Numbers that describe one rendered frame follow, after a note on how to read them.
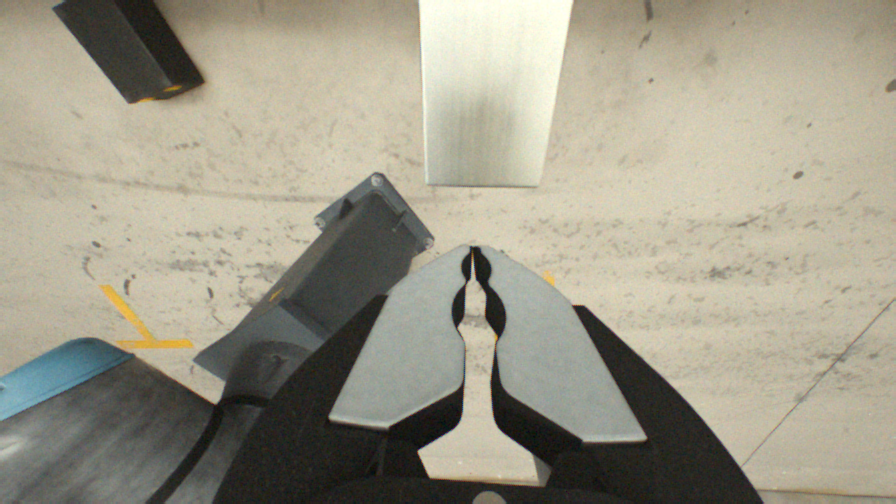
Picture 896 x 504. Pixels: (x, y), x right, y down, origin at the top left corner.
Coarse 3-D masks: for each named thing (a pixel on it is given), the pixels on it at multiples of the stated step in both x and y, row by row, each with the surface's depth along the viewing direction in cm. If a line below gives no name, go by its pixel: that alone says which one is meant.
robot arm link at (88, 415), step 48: (0, 384) 26; (48, 384) 28; (96, 384) 30; (144, 384) 33; (0, 432) 25; (48, 432) 27; (96, 432) 29; (144, 432) 31; (192, 432) 35; (0, 480) 25; (48, 480) 26; (96, 480) 28; (144, 480) 30
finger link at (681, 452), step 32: (608, 352) 7; (640, 384) 7; (640, 416) 6; (672, 416) 6; (608, 448) 6; (640, 448) 6; (672, 448) 6; (704, 448) 6; (608, 480) 5; (640, 480) 5; (672, 480) 5; (704, 480) 5; (736, 480) 5
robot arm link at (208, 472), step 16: (224, 416) 40; (240, 416) 42; (256, 416) 42; (208, 432) 36; (224, 432) 38; (240, 432) 40; (192, 448) 34; (208, 448) 35; (224, 448) 37; (192, 464) 33; (208, 464) 34; (224, 464) 36; (176, 480) 32; (192, 480) 33; (208, 480) 34; (160, 496) 31; (176, 496) 32; (192, 496) 33; (208, 496) 34
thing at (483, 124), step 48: (432, 0) 6; (480, 0) 6; (528, 0) 6; (432, 48) 6; (480, 48) 6; (528, 48) 6; (432, 96) 7; (480, 96) 7; (528, 96) 6; (432, 144) 7; (480, 144) 7; (528, 144) 7
